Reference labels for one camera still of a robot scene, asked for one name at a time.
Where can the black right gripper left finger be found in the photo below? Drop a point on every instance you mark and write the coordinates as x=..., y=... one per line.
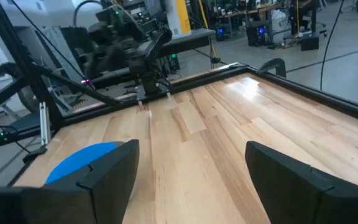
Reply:
x=104, y=193

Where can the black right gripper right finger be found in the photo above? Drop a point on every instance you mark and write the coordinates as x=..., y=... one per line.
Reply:
x=291, y=193

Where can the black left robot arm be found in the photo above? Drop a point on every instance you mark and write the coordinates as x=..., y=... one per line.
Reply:
x=149, y=46

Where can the blue bowl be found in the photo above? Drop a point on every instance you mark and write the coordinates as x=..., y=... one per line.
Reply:
x=73, y=161

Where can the black computer with green light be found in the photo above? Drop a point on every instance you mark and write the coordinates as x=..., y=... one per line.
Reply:
x=174, y=62

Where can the dark grey side table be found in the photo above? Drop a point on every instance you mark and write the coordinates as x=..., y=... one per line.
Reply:
x=191, y=37

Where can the silver aluminium bar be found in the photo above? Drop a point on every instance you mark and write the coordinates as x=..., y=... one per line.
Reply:
x=44, y=124

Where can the black table clamp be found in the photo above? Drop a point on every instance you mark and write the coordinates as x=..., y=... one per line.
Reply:
x=273, y=64

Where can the black floor box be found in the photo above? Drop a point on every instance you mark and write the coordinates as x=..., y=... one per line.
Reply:
x=309, y=42

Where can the black computer with blue light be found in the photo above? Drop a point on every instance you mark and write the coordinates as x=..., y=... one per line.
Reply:
x=259, y=35

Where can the wooden workbench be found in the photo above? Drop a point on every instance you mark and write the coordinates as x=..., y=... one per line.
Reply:
x=253, y=11

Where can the black aluminium table frame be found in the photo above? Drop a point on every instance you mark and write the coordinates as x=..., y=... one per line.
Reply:
x=322, y=93

